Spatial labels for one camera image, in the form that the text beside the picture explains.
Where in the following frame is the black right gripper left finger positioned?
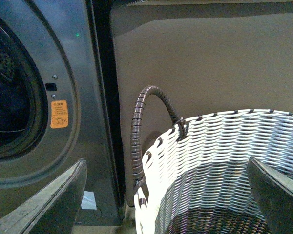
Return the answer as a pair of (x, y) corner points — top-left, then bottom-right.
(0, 159), (87, 234)

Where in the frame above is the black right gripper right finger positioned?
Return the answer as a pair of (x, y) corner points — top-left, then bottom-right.
(247, 157), (293, 234)

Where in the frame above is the steel washing drum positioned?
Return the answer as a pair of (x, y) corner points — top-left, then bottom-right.
(0, 30), (30, 146)

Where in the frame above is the grey front-load washing machine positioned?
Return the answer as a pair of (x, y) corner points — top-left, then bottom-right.
(0, 0), (123, 226)

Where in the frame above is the white paper tag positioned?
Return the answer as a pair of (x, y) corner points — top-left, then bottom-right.
(81, 191), (97, 210)

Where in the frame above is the white woven laundry basket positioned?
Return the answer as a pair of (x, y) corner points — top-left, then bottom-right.
(134, 109), (293, 234)

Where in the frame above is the orange warning sticker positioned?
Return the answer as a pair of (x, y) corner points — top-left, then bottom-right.
(50, 100), (69, 129)

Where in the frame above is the grey brown cabinet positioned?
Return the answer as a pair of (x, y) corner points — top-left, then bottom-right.
(109, 0), (293, 208)

